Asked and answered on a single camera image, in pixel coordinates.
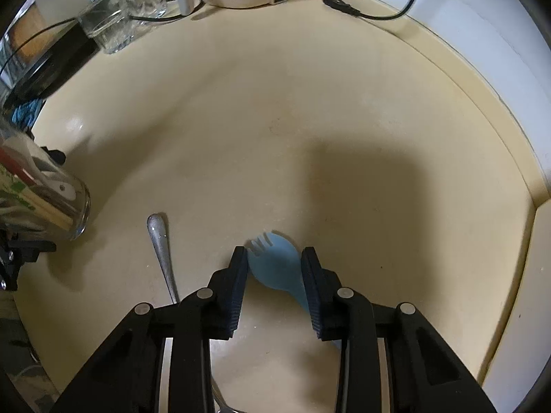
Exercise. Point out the blue cloth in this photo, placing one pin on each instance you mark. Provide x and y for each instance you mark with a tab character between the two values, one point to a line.
26	112

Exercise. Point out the large metal spoon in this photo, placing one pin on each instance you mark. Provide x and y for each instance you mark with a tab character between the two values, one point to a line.
159	241

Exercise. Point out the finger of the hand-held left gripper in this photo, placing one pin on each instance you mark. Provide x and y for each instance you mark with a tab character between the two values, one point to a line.
30	245
55	157

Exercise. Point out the black electric griddle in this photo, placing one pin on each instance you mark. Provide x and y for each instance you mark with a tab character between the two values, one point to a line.
56	69

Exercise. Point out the large ribbed glass tumbler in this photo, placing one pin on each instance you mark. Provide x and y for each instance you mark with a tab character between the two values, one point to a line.
107	26

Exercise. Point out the tall clear glass cup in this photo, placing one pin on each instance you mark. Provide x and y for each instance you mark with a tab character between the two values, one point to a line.
79	211

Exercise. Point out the small glass tumbler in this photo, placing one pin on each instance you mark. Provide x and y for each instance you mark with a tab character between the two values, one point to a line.
148	2

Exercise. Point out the blue plastic spork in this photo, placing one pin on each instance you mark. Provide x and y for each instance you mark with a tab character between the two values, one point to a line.
275	266

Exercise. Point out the white cutting board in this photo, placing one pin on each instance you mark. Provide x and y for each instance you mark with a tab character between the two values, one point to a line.
529	288

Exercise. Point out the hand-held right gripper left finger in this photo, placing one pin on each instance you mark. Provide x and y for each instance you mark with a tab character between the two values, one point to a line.
236	292

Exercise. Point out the chopsticks with green print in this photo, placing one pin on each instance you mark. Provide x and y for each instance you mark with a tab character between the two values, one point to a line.
15	187

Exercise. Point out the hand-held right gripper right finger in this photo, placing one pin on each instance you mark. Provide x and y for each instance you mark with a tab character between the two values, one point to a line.
312	292

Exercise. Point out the brown wooden chopsticks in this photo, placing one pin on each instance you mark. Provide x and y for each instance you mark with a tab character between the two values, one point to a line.
51	213

